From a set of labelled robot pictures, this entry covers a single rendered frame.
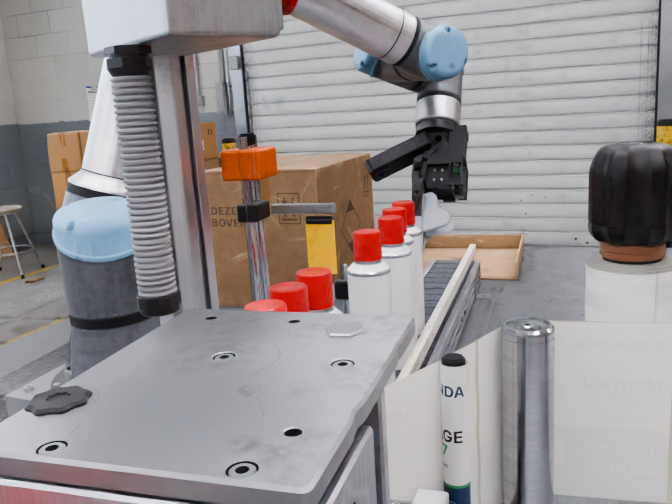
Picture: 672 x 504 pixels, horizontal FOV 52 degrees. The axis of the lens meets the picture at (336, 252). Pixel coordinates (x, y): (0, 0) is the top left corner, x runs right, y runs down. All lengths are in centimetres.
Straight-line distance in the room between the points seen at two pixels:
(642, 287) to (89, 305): 62
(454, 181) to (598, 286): 44
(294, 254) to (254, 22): 78
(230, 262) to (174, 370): 109
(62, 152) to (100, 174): 373
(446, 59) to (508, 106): 391
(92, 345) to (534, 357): 58
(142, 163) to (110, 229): 33
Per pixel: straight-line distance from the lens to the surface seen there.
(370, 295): 79
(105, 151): 101
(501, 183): 496
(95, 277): 88
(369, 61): 112
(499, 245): 182
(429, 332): 96
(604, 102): 485
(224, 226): 133
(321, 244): 68
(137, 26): 55
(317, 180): 123
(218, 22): 52
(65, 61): 700
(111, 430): 22
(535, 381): 52
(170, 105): 66
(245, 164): 66
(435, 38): 100
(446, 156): 111
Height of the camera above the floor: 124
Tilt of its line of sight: 13 degrees down
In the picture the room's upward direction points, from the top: 4 degrees counter-clockwise
